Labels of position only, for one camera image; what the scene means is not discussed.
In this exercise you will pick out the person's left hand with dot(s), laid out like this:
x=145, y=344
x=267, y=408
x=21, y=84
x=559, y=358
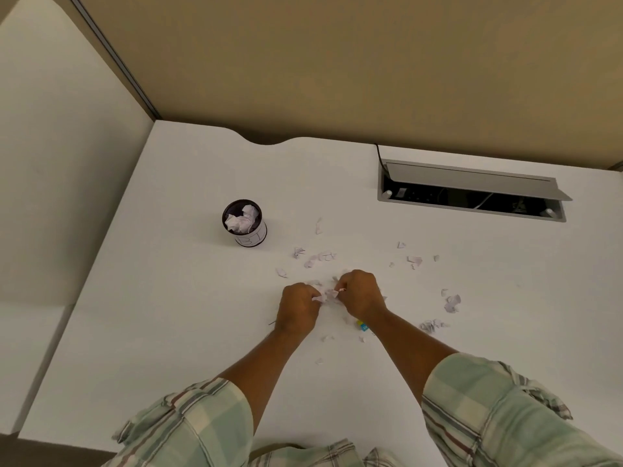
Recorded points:
x=296, y=308

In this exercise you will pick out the person's right hand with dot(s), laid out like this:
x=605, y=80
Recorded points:
x=362, y=294

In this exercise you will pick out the person's left fingers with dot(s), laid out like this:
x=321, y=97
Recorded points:
x=314, y=295

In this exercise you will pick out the person's right fingers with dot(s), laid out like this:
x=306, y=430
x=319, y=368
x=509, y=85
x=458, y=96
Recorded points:
x=342, y=289

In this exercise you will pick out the torn white paper piece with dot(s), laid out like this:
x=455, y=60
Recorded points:
x=326, y=296

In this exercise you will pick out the person's right forearm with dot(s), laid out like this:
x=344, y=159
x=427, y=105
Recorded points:
x=406, y=350

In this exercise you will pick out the person's left forearm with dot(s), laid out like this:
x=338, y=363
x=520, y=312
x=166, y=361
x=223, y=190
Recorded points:
x=263, y=372

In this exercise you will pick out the black mesh cup white label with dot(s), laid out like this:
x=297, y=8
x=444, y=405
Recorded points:
x=252, y=236

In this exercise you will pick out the crumpled white paper ball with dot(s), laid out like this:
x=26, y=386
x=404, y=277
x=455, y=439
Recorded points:
x=242, y=220

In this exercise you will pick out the scattered paper scraps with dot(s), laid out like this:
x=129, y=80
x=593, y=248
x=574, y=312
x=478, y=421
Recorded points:
x=451, y=303

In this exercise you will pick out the green plaid shirt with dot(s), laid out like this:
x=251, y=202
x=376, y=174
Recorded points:
x=491, y=413

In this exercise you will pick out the white divider panel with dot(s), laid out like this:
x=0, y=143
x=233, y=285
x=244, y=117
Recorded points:
x=58, y=165

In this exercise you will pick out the grey partition frame strip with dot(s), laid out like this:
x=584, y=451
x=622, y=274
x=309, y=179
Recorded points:
x=119, y=60

